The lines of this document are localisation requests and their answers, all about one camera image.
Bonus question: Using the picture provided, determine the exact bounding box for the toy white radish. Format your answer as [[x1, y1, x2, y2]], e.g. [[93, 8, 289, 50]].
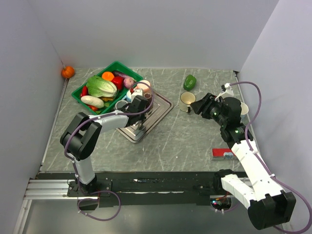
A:
[[80, 95, 105, 109]]

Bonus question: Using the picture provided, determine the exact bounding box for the green plastic basket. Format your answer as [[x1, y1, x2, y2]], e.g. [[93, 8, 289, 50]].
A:
[[72, 61, 143, 115]]

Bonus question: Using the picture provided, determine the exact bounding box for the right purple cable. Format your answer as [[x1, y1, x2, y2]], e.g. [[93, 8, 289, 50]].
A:
[[214, 81, 312, 232]]

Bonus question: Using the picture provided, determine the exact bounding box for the red box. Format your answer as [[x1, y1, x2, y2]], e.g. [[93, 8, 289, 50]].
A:
[[212, 148, 238, 161]]

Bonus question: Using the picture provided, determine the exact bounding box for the maroon mug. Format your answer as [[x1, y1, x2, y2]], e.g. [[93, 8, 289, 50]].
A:
[[144, 93, 153, 101]]

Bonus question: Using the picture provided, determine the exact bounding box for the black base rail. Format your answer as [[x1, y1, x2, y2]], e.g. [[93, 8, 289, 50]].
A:
[[67, 170, 252, 209]]

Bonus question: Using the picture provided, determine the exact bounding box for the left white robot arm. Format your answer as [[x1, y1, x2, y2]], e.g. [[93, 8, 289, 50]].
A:
[[60, 95, 154, 196]]

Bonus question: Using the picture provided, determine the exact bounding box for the toy red pepper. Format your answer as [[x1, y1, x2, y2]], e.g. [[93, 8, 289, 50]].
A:
[[111, 76, 124, 91]]

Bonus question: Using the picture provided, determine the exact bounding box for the light blue white-bottom mug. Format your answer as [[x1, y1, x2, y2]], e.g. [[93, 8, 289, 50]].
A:
[[126, 90, 132, 102]]

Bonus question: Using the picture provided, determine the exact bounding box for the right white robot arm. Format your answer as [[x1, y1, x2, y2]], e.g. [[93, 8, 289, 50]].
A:
[[190, 93, 296, 230]]

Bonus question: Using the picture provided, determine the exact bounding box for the toy pink onion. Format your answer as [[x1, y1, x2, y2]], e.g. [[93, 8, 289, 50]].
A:
[[123, 78, 136, 89]]

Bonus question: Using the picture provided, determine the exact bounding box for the toy purple eggplant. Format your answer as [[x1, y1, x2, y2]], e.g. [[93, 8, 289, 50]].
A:
[[112, 70, 136, 82]]

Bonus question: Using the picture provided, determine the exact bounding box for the light blue faceted mug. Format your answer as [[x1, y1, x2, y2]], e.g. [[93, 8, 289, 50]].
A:
[[240, 102, 249, 121]]

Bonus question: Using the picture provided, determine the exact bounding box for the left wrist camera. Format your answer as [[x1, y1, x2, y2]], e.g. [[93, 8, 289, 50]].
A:
[[131, 89, 144, 102]]

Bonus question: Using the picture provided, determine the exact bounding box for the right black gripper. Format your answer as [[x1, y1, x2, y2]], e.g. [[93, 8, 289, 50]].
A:
[[190, 93, 227, 127]]

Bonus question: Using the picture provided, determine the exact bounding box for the steel tray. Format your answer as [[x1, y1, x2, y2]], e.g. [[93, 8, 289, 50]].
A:
[[117, 91, 174, 143]]

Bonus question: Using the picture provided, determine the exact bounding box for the toy orange carrot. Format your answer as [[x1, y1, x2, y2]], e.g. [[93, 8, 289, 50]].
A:
[[101, 72, 115, 81]]

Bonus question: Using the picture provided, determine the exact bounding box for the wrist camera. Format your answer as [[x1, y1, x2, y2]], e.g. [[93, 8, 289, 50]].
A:
[[214, 83, 234, 101], [131, 89, 144, 102]]

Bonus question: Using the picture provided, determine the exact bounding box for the green bell pepper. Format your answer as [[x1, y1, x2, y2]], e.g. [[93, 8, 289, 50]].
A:
[[183, 75, 197, 91]]

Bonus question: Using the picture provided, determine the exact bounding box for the toy cabbage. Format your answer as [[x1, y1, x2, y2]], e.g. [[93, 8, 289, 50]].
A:
[[86, 76, 117, 98]]

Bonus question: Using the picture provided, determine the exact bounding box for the pink mug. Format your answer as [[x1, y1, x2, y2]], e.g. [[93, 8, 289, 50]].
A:
[[135, 80, 152, 94]]

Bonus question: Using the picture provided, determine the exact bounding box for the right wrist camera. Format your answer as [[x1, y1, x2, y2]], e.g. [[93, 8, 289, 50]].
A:
[[214, 83, 234, 101]]

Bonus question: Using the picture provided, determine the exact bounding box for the toy red chili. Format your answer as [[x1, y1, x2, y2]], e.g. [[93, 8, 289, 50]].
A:
[[80, 86, 88, 97]]

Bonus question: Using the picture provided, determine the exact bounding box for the small orange pumpkin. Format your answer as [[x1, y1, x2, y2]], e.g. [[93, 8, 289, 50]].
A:
[[61, 66, 75, 79]]

